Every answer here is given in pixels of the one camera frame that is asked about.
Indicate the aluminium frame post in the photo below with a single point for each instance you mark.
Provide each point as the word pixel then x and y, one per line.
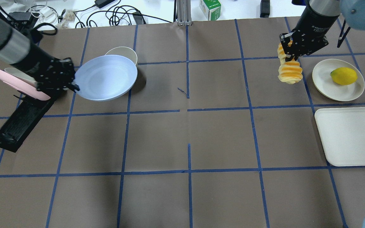
pixel 183 12

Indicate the green white carton box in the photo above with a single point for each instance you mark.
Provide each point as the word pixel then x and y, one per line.
pixel 211 9

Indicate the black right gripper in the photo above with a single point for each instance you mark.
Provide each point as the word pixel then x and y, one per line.
pixel 315 22

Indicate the white rectangular tray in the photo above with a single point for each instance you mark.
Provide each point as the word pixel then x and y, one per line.
pixel 342 134

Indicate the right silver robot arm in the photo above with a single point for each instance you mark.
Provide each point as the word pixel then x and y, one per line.
pixel 353 12

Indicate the yellow lemon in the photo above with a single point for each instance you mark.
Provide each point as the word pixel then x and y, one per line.
pixel 344 76

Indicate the black power adapter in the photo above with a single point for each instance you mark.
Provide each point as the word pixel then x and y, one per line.
pixel 265 9

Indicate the pink plate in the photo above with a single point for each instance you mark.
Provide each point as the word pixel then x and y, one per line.
pixel 22 86

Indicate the cream plate in rack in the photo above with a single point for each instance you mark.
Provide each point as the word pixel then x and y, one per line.
pixel 21 75

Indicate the striped yellow bread loaf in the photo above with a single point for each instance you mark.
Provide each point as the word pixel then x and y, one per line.
pixel 290 72

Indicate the cream ceramic bowl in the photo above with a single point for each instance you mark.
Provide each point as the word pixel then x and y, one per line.
pixel 125 52

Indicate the cream round plate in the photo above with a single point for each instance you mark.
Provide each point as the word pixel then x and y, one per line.
pixel 324 84

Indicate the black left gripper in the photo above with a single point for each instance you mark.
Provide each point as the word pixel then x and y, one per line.
pixel 34 66

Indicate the black dish rack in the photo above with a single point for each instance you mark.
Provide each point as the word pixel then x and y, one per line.
pixel 24 119

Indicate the light blue plate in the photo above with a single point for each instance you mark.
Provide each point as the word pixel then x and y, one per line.
pixel 105 78

